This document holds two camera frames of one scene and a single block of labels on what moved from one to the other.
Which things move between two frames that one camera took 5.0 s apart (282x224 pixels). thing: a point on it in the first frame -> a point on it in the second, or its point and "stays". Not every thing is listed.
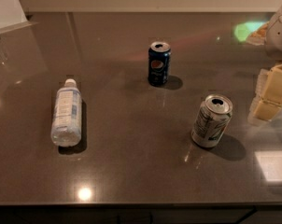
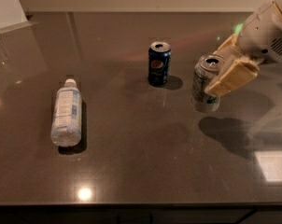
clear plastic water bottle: x=66 y=120 stays
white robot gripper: x=279 y=36 -> x=261 y=36
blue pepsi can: x=159 y=62 stays
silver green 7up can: x=213 y=118 -> x=206 y=68
